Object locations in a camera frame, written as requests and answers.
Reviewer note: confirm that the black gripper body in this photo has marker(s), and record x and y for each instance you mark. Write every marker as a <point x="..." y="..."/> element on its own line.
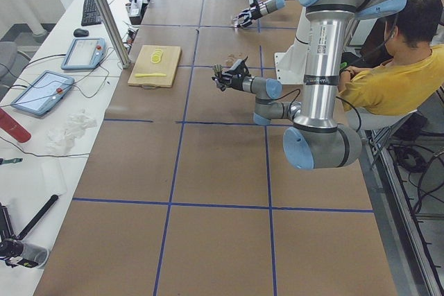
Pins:
<point x="234" y="82"/>
<point x="255" y="12"/>

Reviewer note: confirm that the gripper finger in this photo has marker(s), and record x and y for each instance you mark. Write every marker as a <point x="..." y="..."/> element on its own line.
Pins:
<point x="221" y="75"/>
<point x="244" y="23"/>
<point x="221" y="85"/>
<point x="244" y="15"/>

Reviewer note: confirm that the clear glass cup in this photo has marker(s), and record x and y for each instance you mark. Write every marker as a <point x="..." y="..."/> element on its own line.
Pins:
<point x="237" y="22"/>

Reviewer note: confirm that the steel double jigger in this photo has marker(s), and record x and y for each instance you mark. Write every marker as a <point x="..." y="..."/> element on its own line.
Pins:
<point x="217" y="67"/>

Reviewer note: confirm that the bamboo cutting board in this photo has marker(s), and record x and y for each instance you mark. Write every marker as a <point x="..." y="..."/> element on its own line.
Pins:
<point x="168" y="65"/>

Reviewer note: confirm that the yellow plastic knife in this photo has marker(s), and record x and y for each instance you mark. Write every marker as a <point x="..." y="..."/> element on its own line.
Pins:
<point x="153" y="74"/>

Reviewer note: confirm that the far teach pendant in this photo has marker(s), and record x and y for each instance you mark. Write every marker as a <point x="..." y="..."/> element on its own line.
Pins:
<point x="84" y="53"/>

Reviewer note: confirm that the teach pendant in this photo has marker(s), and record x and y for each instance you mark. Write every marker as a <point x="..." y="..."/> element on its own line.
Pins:
<point x="84" y="53"/>
<point x="43" y="93"/>

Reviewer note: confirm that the black keyboard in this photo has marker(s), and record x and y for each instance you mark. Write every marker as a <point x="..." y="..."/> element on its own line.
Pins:
<point x="90" y="14"/>

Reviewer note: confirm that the black computer mouse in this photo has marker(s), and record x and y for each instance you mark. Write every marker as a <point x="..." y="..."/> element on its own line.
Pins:
<point x="79" y="32"/>

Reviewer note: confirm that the crumpled white tissue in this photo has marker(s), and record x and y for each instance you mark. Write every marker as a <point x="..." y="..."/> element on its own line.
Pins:
<point x="60" y="140"/>

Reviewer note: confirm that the person in yellow shirt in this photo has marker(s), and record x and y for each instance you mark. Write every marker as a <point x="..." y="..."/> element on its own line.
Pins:
<point x="414" y="72"/>

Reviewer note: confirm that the near teach pendant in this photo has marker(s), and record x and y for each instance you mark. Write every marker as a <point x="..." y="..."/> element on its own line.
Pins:
<point x="43" y="93"/>

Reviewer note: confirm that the red bottle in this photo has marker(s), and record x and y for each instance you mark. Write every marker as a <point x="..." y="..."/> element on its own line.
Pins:
<point x="13" y="128"/>

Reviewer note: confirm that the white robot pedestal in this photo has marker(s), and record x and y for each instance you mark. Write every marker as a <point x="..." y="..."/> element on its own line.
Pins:
<point x="290" y="66"/>

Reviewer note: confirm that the aluminium frame post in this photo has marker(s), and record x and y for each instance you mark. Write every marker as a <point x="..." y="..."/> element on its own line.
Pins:
<point x="113" y="32"/>

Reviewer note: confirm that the black handle tool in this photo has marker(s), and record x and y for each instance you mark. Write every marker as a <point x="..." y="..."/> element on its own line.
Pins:
<point x="37" y="217"/>

